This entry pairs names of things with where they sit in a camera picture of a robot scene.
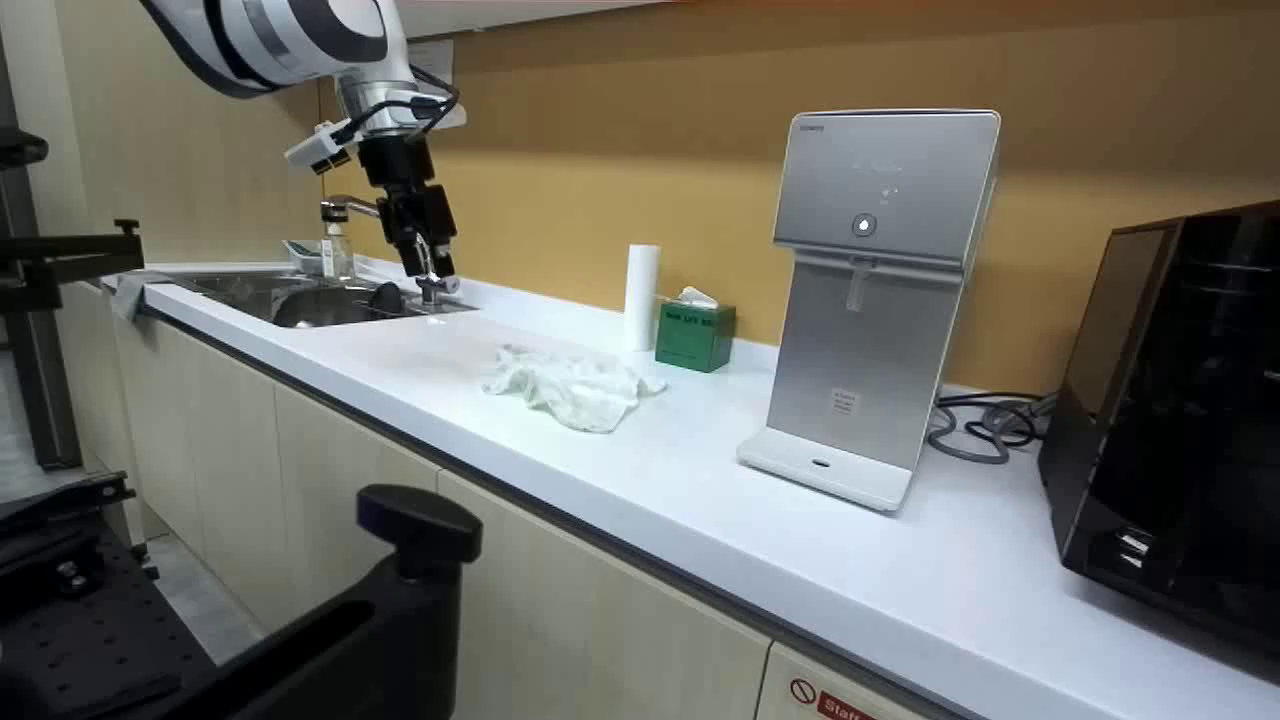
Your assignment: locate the black camera stand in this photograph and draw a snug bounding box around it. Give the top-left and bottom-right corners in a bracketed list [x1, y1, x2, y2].
[0, 34, 147, 481]

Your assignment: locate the green tissue box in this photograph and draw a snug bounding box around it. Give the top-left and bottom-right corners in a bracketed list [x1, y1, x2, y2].
[653, 285, 741, 374]

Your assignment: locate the red warning sticker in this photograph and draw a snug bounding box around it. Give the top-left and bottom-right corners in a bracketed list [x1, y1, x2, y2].
[783, 673, 874, 720]

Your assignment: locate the black power cable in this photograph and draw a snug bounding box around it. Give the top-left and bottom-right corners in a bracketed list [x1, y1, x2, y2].
[926, 387, 1061, 469]

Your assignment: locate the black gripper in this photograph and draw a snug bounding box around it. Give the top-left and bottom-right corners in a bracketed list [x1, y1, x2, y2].
[357, 133, 463, 304]

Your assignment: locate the clear plastic bag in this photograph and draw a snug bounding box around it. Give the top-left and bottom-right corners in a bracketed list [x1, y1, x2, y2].
[480, 336, 674, 441]

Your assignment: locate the stainless steel sink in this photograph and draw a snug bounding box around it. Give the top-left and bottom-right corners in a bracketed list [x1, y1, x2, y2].
[168, 265, 473, 333]

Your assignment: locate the clear soap bottle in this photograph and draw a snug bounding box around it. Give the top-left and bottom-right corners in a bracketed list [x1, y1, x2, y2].
[316, 218, 360, 285]

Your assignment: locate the chrome faucet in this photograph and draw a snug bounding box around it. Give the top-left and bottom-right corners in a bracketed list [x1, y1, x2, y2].
[316, 192, 389, 232]

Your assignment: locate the black robot cart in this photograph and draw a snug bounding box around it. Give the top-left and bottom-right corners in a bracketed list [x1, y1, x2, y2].
[0, 469, 489, 720]

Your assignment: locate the silver water dispenser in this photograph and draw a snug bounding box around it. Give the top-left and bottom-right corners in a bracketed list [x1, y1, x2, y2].
[737, 109, 1003, 520]

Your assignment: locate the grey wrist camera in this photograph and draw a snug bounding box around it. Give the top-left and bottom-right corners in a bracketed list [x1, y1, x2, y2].
[281, 98, 473, 181]

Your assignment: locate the beige counter cabinet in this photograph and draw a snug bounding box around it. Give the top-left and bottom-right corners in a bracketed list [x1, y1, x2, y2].
[55, 280, 936, 720]

